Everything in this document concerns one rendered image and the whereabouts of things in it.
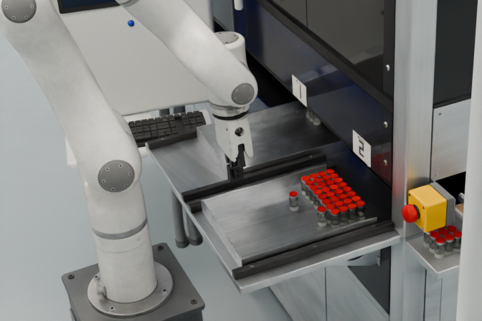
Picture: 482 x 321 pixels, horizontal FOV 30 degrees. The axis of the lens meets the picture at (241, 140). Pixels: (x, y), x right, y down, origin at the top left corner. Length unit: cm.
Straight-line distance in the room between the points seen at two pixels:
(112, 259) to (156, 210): 188
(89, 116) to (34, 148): 267
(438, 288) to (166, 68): 108
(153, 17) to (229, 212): 68
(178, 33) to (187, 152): 80
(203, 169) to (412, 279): 61
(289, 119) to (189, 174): 37
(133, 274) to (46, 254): 174
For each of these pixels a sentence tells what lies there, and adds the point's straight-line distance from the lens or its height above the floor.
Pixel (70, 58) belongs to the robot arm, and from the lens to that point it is 169.
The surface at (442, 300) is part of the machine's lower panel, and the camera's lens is 230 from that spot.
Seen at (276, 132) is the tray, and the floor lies 88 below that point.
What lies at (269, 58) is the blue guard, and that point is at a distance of 258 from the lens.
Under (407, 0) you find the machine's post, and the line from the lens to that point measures 182.
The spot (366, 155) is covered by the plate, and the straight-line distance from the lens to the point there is 214.
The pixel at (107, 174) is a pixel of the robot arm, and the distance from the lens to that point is 174.
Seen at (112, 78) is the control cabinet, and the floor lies 94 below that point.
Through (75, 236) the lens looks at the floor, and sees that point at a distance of 373.
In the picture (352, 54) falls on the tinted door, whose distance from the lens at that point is 211.
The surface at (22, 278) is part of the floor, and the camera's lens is 358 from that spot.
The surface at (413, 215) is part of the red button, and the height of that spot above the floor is 100.
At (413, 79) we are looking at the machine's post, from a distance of 189.
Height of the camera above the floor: 215
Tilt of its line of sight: 31 degrees down
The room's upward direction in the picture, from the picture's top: 5 degrees counter-clockwise
